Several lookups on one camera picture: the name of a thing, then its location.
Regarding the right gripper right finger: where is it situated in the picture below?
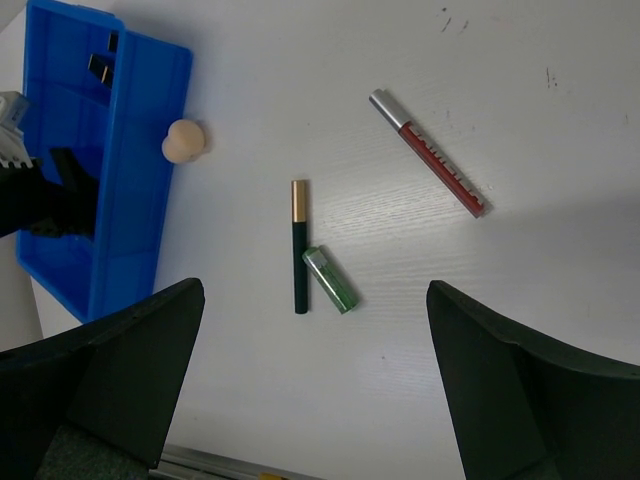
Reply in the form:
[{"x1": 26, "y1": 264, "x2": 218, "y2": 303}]
[{"x1": 426, "y1": 280, "x2": 639, "y2": 479}]

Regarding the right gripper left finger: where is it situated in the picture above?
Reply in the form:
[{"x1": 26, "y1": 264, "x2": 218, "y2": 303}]
[{"x1": 1, "y1": 278, "x2": 205, "y2": 479}]

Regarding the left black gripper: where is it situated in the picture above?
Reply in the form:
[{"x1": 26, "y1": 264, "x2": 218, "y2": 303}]
[{"x1": 1, "y1": 147, "x2": 98, "y2": 238}]

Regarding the blue plastic organizer bin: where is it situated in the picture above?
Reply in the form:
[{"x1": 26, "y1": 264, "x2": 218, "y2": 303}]
[{"x1": 17, "y1": 1, "x2": 193, "y2": 323}]

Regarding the beige makeup sponge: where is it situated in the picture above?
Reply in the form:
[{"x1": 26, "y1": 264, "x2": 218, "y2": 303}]
[{"x1": 161, "y1": 118, "x2": 211, "y2": 164}]

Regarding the dark green gold mascara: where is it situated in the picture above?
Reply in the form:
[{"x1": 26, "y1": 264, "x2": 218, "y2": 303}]
[{"x1": 291, "y1": 180, "x2": 309, "y2": 315}]

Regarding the green transparent lip balm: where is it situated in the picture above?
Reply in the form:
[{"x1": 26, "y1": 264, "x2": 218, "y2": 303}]
[{"x1": 303, "y1": 246, "x2": 359, "y2": 314}]

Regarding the red lip gloss tube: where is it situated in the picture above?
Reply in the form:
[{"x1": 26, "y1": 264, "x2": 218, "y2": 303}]
[{"x1": 369, "y1": 89, "x2": 490, "y2": 218}]

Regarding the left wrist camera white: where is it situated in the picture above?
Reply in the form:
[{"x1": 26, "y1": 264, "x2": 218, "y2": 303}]
[{"x1": 0, "y1": 91, "x2": 33, "y2": 169}]

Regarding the front aluminium rail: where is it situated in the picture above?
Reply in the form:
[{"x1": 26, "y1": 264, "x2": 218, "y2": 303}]
[{"x1": 149, "y1": 445, "x2": 315, "y2": 479}]

